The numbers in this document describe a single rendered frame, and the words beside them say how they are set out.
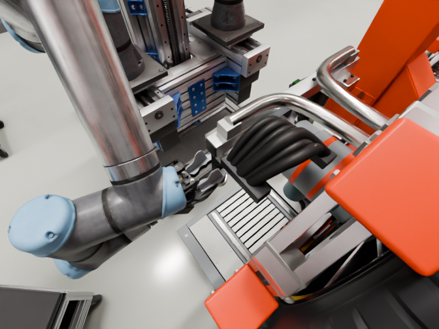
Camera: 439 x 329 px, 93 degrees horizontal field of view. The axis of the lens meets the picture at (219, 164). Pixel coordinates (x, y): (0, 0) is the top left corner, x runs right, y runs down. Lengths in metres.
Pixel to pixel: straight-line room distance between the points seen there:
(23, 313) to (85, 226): 0.84
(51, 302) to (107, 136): 0.89
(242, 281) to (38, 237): 0.28
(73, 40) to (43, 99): 2.17
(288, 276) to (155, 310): 1.06
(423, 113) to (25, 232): 0.45
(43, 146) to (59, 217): 1.73
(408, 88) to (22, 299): 1.54
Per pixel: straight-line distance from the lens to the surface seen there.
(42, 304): 1.13
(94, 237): 0.35
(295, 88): 0.48
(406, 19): 0.89
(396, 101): 0.98
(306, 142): 0.31
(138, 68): 0.81
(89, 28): 0.31
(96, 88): 0.29
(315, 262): 0.28
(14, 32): 0.75
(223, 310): 0.38
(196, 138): 1.35
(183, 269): 1.28
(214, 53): 1.05
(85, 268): 0.46
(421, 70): 1.00
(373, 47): 0.93
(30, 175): 1.94
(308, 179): 0.47
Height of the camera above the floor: 1.26
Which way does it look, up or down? 58 degrees down
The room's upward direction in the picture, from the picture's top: straight up
